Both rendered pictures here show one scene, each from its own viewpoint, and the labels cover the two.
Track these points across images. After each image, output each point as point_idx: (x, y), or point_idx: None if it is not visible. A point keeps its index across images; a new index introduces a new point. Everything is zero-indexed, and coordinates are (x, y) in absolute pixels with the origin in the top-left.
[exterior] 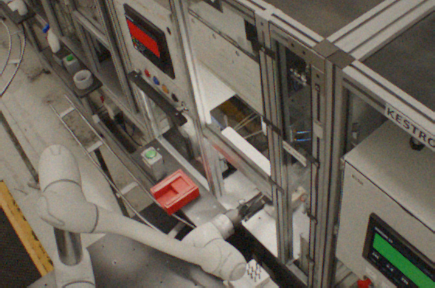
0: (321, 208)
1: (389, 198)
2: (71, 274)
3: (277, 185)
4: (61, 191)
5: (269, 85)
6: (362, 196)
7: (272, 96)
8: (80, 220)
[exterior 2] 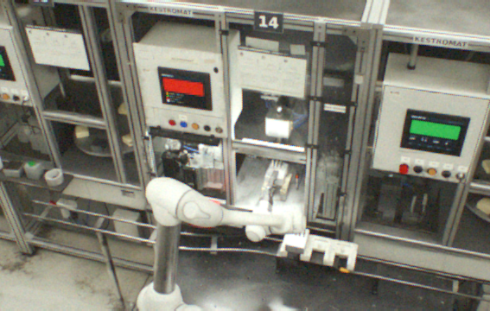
0: (356, 138)
1: (419, 91)
2: (174, 300)
3: (314, 144)
4: (196, 195)
5: (318, 68)
6: (398, 102)
7: (319, 75)
8: (217, 211)
